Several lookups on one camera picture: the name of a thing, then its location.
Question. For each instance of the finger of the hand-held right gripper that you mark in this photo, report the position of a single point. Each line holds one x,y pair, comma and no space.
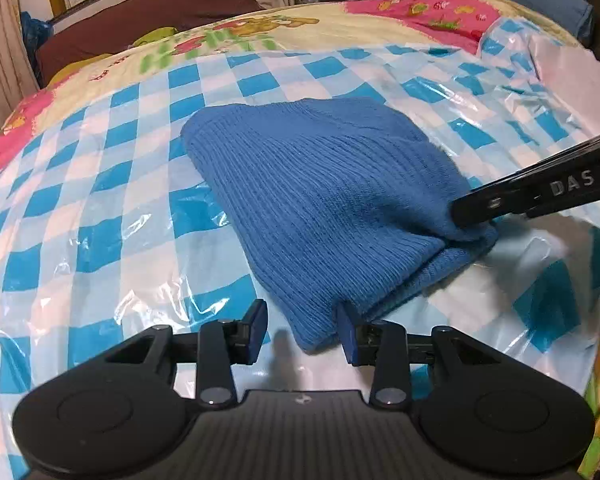
490,205

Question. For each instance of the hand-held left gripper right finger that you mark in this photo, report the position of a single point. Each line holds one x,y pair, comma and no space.
344,331

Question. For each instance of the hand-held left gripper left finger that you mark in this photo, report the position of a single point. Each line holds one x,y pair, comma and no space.
255,331

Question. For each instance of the blue ribbed knit sweater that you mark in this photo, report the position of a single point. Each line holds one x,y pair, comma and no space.
330,200

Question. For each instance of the blue cushion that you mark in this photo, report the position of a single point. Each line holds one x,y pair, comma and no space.
540,2

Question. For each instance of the blue checkered plastic sheet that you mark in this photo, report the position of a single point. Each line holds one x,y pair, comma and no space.
105,210

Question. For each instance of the cartoon printed blanket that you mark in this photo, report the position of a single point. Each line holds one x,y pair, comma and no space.
280,30

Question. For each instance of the green pillow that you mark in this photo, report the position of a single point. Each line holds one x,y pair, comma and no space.
152,36

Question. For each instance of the yellow pillow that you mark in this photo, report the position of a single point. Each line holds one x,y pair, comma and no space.
75,67

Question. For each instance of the maroon bed headboard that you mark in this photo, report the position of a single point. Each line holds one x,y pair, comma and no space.
155,5

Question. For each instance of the blue fluffy cloth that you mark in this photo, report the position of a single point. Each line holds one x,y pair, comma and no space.
32,32

